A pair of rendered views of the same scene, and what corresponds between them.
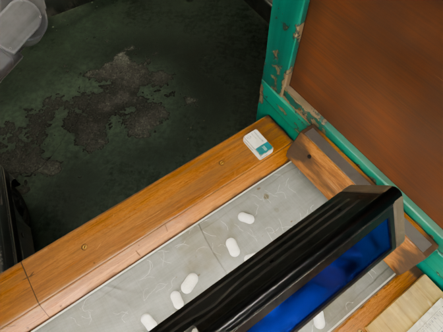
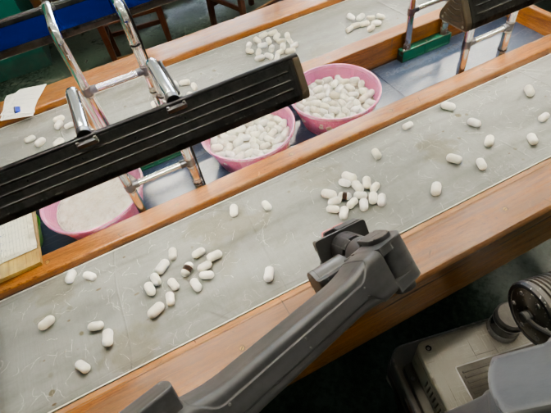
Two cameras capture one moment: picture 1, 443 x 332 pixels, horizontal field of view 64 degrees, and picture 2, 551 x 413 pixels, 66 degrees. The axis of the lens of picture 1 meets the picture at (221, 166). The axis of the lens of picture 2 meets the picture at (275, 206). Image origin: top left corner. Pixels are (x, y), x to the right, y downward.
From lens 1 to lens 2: 0.65 m
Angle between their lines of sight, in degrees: 68
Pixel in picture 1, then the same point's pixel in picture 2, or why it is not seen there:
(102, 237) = (223, 356)
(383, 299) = (15, 280)
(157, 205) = not seen: hidden behind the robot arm
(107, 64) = not seen: outside the picture
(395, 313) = (14, 268)
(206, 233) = (128, 357)
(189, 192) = (124, 398)
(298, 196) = (20, 388)
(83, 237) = not seen: hidden behind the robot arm
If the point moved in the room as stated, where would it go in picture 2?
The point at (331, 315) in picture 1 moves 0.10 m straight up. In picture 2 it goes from (61, 279) to (36, 256)
